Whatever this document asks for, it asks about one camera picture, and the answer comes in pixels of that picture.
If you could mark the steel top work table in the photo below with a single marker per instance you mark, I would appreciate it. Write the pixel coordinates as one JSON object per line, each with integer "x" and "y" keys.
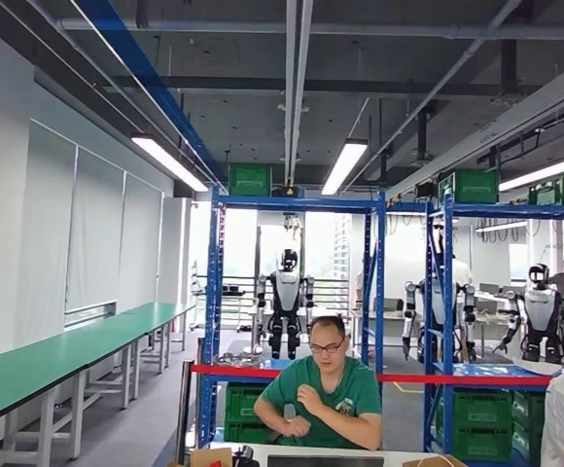
{"x": 394, "y": 456}

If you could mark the grey window railing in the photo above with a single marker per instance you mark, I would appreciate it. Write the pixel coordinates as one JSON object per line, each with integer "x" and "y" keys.
{"x": 331, "y": 296}

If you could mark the black chrome barrier post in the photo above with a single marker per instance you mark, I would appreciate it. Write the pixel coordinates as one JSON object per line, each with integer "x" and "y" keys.
{"x": 184, "y": 412}

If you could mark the long white light strip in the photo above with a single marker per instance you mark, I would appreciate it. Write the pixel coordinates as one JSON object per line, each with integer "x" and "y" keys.
{"x": 344, "y": 166}
{"x": 170, "y": 162}
{"x": 547, "y": 171}
{"x": 500, "y": 227}

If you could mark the dark grey laptop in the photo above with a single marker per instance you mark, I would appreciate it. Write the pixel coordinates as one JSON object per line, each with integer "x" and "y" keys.
{"x": 325, "y": 461}

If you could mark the grey double ceiling rail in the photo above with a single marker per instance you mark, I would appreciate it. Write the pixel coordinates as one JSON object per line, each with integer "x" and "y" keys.
{"x": 297, "y": 90}

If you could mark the green top workbench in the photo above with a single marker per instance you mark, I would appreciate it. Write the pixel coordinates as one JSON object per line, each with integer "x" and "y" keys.
{"x": 160, "y": 312}
{"x": 29, "y": 367}

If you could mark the blue ceiling beam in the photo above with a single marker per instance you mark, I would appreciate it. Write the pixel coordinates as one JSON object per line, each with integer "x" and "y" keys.
{"x": 140, "y": 71}

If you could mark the grey desk with laptops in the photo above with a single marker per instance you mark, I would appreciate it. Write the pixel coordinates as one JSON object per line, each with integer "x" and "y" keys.
{"x": 491, "y": 303}

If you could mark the open orange cardboard box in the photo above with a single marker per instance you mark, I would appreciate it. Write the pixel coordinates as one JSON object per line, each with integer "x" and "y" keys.
{"x": 204, "y": 459}

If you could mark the blue metal shelf rack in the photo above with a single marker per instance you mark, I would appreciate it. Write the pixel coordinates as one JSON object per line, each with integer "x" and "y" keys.
{"x": 212, "y": 290}
{"x": 447, "y": 290}

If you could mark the open brown cardboard box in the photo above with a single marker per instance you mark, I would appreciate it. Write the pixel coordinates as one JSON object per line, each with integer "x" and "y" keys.
{"x": 432, "y": 461}

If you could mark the silver black humanoid robot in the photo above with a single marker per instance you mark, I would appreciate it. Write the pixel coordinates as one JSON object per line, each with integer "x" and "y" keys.
{"x": 409, "y": 309}
{"x": 540, "y": 309}
{"x": 287, "y": 290}

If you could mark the grey metal parts pile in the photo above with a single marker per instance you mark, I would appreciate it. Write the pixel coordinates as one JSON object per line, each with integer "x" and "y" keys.
{"x": 237, "y": 359}

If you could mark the yellow black rail trolley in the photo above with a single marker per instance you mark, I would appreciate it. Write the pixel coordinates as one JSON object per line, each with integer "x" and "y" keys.
{"x": 288, "y": 191}

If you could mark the grey overhead rail beam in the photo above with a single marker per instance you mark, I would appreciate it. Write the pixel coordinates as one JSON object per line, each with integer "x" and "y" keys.
{"x": 506, "y": 122}

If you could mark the hanging hoist hook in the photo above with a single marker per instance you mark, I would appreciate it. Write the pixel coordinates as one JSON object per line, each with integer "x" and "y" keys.
{"x": 293, "y": 225}

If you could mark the white roller blind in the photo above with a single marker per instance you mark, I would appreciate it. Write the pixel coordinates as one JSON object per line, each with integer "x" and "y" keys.
{"x": 48, "y": 225}
{"x": 170, "y": 251}
{"x": 138, "y": 245}
{"x": 94, "y": 232}

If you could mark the grey wall trunking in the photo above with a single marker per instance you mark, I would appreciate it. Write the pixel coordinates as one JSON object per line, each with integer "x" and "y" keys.
{"x": 90, "y": 314}

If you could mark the red barrier belt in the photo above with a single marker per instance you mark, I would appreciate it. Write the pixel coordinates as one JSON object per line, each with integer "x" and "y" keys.
{"x": 408, "y": 378}

